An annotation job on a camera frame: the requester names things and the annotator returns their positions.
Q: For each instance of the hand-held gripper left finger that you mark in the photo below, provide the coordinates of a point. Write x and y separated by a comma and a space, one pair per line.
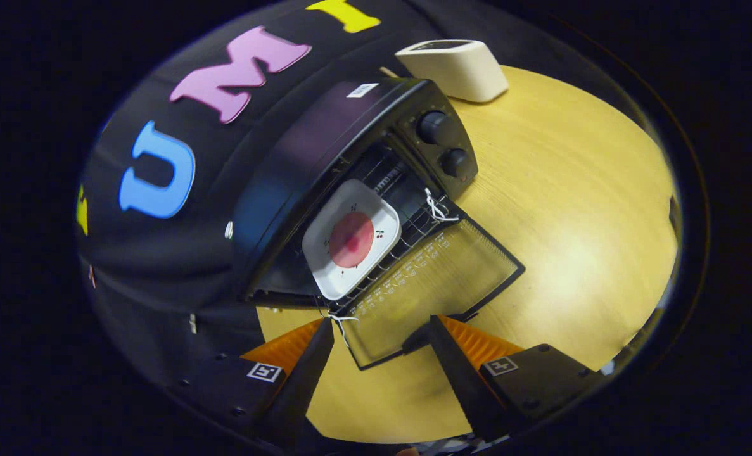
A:
306, 392

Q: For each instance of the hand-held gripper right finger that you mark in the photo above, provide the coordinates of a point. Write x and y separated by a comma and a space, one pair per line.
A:
461, 386

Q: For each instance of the white bread toaster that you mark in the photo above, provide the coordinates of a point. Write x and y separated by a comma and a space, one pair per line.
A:
458, 69

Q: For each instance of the black toaster oven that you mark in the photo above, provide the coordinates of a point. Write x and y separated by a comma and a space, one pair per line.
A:
312, 139

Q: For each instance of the pink round ham slice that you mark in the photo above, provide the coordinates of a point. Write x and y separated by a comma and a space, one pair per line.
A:
350, 240

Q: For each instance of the white square plate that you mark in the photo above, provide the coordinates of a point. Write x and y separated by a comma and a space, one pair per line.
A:
364, 196

